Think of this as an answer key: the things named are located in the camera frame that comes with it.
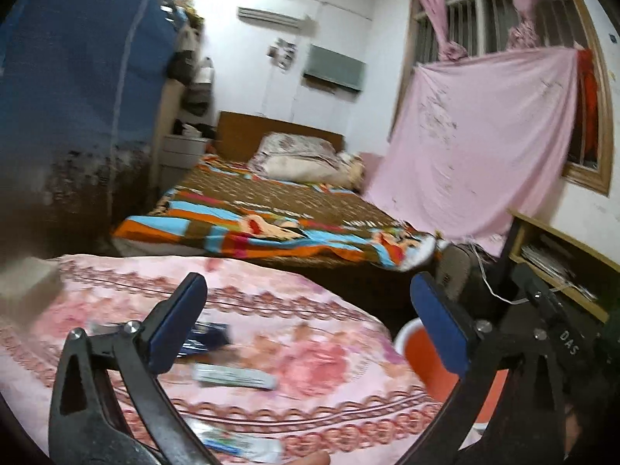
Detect bed with colourful blanket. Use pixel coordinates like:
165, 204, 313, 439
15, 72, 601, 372
112, 154, 449, 269

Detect red basin with white rim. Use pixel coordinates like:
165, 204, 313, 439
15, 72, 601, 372
394, 317, 509, 429

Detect wooden shelf with papers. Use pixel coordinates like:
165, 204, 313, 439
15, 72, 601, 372
494, 208, 620, 323

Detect white cable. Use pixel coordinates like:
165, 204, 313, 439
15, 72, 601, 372
472, 245, 524, 303

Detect floral pillow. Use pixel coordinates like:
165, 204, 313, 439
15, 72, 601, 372
249, 132, 340, 180

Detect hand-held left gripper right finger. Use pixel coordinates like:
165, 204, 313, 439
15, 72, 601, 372
397, 272, 567, 465

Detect orange hanging cloth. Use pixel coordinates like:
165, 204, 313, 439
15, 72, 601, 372
579, 48, 601, 165

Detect pink hanging sheet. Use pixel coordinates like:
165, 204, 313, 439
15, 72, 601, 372
363, 47, 579, 257

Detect wooden bed headboard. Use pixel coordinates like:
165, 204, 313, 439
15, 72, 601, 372
215, 111, 344, 163

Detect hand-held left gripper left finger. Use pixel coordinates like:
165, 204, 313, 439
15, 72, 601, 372
48, 272, 219, 465

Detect beige pillow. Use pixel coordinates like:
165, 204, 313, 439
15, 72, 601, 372
334, 152, 366, 189

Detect white air conditioner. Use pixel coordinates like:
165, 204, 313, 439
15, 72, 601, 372
237, 6, 313, 30

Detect black checkered bag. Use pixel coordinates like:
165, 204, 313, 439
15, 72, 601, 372
436, 243, 505, 320

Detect black handbag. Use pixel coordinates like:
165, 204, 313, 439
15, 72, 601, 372
167, 48, 195, 83
181, 90, 214, 117

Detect stack of papers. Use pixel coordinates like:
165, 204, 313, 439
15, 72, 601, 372
520, 235, 599, 301

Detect white nightstand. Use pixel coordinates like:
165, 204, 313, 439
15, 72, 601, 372
160, 133, 211, 182

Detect dark blue packet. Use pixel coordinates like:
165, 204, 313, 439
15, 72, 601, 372
181, 322, 232, 357

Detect blue fabric wardrobe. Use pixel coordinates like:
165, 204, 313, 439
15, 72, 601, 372
0, 0, 187, 253

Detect beige box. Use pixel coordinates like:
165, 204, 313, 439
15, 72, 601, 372
0, 258, 63, 312

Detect white green wrapper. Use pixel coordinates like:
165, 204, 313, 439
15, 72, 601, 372
198, 433, 284, 464

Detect wall photos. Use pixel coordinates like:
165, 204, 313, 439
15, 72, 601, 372
269, 39, 296, 69

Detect pink curtain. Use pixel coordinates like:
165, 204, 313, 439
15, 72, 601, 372
494, 0, 541, 50
404, 0, 468, 62

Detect wooden window frame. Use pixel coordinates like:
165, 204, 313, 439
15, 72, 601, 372
390, 0, 616, 197

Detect pink floral blanket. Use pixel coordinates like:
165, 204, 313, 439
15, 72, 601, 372
0, 253, 485, 465

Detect wall-mounted television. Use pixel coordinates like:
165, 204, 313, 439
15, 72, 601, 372
303, 45, 366, 92

